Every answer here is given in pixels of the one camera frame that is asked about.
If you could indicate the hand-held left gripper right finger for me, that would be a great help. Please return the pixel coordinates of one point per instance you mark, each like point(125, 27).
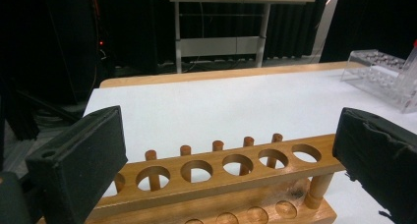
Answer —
point(380, 155)

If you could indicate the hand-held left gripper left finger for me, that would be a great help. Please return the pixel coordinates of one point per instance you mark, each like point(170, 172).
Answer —
point(78, 165)

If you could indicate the clear plastic tube rack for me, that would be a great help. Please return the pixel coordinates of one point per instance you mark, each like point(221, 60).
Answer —
point(370, 74)

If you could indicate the wooden test tube rack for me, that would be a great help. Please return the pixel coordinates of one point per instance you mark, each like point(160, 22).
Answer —
point(209, 185)

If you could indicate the white slanted metal bar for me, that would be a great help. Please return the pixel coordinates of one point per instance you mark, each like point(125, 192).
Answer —
point(327, 27)

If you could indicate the white desk frame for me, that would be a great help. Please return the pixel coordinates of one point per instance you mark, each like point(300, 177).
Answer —
point(213, 46)

